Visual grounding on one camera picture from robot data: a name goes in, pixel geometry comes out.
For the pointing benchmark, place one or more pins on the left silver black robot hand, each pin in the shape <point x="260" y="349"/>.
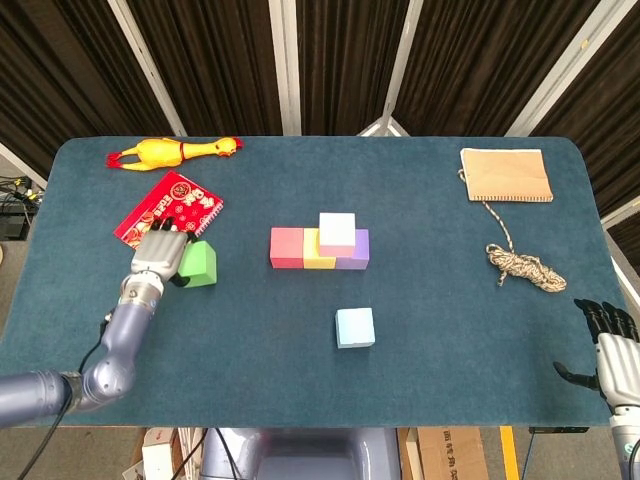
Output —
<point x="157" y="252"/>

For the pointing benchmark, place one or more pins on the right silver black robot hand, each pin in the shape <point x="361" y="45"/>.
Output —
<point x="617" y="370"/>

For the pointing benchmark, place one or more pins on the green foam cube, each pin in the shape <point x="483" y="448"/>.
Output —
<point x="202" y="262"/>

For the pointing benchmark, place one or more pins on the red foam cube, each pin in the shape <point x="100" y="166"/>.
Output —
<point x="287" y="247"/>

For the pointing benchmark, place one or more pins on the yellow foam cube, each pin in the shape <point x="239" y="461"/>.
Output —
<point x="311" y="255"/>

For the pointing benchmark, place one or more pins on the pink and white foam cube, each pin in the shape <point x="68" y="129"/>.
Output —
<point x="337" y="230"/>

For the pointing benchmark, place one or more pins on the purple foam cube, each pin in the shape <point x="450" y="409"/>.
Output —
<point x="362" y="250"/>

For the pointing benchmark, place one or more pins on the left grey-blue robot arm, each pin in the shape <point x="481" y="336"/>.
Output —
<point x="115" y="345"/>

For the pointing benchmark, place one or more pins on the red spiral notebook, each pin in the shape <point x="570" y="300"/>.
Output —
<point x="180" y="200"/>

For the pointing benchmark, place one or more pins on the yellow rubber chicken toy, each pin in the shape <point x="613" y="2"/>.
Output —
<point x="155" y="155"/>

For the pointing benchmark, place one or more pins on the black equipment box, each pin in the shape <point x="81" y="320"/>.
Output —
<point x="12" y="227"/>

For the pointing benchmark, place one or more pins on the brown cardboard box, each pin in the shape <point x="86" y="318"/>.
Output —
<point x="452" y="455"/>

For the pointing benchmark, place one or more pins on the dark brown curtain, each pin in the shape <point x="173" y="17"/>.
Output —
<point x="225" y="65"/>

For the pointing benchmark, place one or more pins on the white cardboard box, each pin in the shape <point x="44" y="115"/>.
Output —
<point x="157" y="457"/>

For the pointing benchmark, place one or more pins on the light blue foam cube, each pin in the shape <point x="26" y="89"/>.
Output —
<point x="355" y="327"/>

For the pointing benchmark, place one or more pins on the brown kraft spiral notebook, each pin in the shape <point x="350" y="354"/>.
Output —
<point x="505" y="175"/>

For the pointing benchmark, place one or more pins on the grey-blue robot torso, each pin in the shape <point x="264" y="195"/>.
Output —
<point x="310" y="455"/>

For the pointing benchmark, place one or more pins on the white partition frame post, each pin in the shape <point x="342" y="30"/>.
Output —
<point x="401" y="65"/>
<point x="622" y="214"/>
<point x="145" y="65"/>
<point x="562" y="67"/>
<point x="285" y="65"/>
<point x="20" y="165"/>

